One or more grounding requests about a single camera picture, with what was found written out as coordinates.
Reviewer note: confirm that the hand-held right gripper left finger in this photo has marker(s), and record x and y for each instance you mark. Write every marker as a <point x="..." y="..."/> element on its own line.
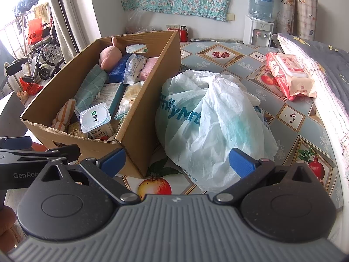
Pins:
<point x="113" y="161"/>

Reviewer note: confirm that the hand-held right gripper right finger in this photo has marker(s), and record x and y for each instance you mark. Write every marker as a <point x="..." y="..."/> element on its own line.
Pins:
<point x="242" y="162"/>

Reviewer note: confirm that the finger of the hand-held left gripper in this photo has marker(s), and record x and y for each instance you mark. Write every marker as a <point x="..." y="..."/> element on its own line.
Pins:
<point x="62" y="152"/>
<point x="16" y="143"/>

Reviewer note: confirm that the brown cardboard box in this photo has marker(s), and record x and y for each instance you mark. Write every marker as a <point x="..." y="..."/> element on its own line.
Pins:
<point x="136" y="131"/>

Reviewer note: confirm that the orange striped plush toy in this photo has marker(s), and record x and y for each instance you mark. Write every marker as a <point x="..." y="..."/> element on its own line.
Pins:
<point x="64" y="114"/>

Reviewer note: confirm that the white yogurt cup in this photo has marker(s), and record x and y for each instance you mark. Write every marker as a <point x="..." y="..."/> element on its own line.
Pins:
<point x="95" y="116"/>

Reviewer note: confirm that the yellow snack packet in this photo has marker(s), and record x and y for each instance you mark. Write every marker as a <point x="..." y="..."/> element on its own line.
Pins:
<point x="131" y="98"/>

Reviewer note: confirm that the blue white carton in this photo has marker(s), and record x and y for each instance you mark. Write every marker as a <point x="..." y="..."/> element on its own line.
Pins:
<point x="111" y="94"/>

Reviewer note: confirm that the teal checked towel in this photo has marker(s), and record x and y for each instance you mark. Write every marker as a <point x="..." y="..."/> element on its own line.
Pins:
<point x="91" y="87"/>

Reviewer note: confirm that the blue white plastic packet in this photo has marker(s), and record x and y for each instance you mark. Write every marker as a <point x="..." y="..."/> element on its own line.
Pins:
<point x="133" y="68"/>

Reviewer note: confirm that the pink plush doll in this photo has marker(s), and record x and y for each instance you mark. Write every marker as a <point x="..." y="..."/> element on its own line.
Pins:
<point x="109" y="57"/>

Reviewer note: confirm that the person's left hand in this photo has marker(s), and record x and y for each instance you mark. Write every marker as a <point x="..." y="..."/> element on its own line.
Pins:
<point x="6" y="223"/>

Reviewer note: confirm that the white plastic shopping bag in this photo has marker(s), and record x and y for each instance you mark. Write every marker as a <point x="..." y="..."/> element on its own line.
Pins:
<point x="212" y="120"/>

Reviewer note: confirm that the red plastic bag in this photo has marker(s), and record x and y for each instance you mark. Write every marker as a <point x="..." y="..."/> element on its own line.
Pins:
<point x="30" y="87"/>

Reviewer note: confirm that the wheelchair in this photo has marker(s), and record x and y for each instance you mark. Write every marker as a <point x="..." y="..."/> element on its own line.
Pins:
<point x="46" y="57"/>

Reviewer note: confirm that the pink wet wipes pack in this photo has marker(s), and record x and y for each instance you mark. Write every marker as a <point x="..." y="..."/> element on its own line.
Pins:
<point x="289" y="71"/>

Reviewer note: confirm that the red hanging bag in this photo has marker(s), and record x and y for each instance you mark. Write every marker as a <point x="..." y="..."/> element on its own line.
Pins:
<point x="35" y="31"/>

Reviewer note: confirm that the white water dispenser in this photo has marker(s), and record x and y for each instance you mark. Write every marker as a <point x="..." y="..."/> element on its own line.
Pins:
<point x="255" y="32"/>

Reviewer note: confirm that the grey quilt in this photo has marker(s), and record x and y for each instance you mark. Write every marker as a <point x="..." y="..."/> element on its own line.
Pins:
<point x="332" y="68"/>

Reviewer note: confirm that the hanging yellow towel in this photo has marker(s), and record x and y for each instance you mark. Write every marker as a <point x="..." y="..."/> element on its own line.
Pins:
<point x="41" y="12"/>

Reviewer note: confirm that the beige curtain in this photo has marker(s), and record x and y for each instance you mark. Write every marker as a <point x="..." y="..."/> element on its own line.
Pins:
<point x="73" y="19"/>

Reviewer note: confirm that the hanging blue clothes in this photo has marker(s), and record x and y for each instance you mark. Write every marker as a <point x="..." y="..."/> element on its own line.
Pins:
<point x="27" y="4"/>

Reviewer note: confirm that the red thermos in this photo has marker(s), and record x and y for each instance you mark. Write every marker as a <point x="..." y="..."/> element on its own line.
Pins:
<point x="184" y="34"/>

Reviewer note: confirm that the clear plastic bag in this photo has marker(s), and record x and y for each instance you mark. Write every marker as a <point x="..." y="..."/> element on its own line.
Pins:
<point x="139" y="21"/>

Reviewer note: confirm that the red cans pack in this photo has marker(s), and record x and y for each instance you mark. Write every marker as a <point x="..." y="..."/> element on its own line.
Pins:
<point x="173" y="28"/>

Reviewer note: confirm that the floral rolled mat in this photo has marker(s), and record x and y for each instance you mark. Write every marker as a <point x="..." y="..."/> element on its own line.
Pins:
<point x="286" y="8"/>

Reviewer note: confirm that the blue water jug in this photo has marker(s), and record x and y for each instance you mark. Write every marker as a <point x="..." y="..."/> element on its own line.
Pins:
<point x="261" y="2"/>

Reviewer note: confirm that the checked rolled mat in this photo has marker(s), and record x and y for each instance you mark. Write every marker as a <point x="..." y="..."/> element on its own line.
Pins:
<point x="306" y="13"/>

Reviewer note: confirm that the wall socket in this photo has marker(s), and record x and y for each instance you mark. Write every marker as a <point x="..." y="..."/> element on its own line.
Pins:
<point x="231" y="17"/>

